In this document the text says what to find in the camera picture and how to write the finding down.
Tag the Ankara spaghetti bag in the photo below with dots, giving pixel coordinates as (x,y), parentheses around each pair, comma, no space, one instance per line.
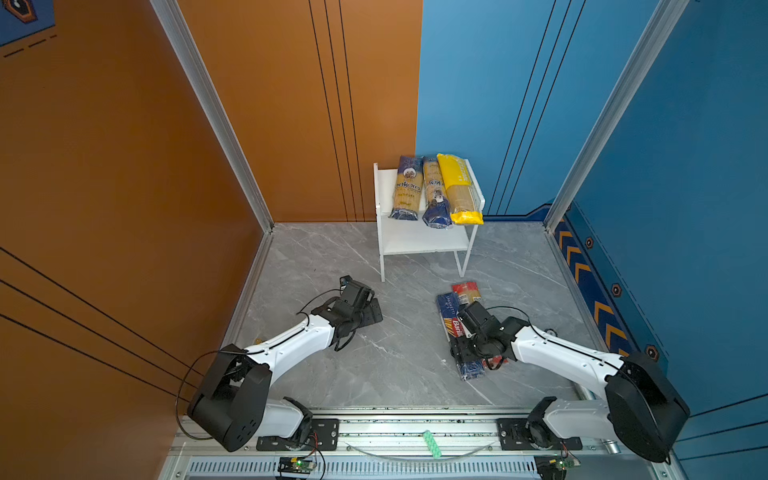
(437,212)
(408,189)

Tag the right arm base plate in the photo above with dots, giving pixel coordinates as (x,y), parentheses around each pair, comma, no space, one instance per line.
(518,434)

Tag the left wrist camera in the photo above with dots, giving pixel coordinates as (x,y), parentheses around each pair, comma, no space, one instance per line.
(346,281)

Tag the aluminium front rail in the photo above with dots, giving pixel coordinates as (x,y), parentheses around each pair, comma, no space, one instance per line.
(387,443)

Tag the white two-tier shelf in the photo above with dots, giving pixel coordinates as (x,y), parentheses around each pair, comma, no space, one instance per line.
(401,237)

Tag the green circuit board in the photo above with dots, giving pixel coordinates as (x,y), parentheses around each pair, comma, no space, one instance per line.
(295,466)
(551,468)

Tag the red-ended spaghetti bag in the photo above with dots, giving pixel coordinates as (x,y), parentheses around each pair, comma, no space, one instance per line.
(467,293)

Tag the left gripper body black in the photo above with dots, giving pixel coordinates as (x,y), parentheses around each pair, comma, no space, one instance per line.
(367,317)

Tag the blue Barilla spaghetti box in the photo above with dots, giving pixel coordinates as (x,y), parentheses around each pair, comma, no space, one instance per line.
(468,364)

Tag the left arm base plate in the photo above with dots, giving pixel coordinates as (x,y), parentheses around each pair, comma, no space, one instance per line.
(322,433)

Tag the left green circuit board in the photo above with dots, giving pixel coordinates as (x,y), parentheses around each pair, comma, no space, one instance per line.
(295,466)

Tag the right green circuit board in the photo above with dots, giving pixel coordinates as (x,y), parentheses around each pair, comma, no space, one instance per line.
(551,468)

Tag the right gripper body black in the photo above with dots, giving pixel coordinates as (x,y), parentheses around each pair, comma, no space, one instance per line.
(470,348)

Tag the green ridged plastic piece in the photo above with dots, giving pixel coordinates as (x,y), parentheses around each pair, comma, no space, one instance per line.
(432,444)

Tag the yellow Pastatime spaghetti bag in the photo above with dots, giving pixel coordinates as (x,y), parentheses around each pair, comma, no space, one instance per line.
(465,206)

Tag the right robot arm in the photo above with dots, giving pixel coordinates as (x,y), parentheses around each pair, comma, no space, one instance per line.
(634,403)

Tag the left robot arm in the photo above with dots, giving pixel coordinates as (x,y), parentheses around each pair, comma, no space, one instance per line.
(233,403)

